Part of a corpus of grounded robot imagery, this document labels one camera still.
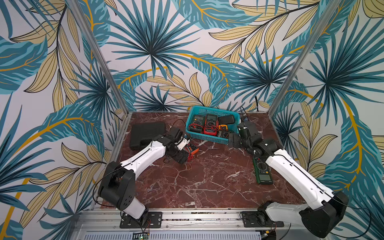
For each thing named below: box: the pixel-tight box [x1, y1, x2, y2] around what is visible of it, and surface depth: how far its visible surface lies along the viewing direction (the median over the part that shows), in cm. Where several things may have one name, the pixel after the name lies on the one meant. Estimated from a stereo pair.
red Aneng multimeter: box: [203, 114, 219, 136], surface depth 101 cm
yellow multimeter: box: [218, 124, 228, 131], surface depth 106 cm
